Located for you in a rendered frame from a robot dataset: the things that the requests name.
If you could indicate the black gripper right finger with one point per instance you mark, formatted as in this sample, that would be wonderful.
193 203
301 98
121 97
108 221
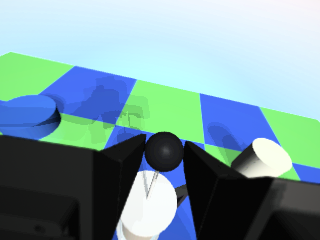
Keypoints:
227 205

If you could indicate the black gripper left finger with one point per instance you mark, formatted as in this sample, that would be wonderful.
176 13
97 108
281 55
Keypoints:
100 181

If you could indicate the white french press with black knob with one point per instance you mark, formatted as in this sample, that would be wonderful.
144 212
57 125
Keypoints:
152 202

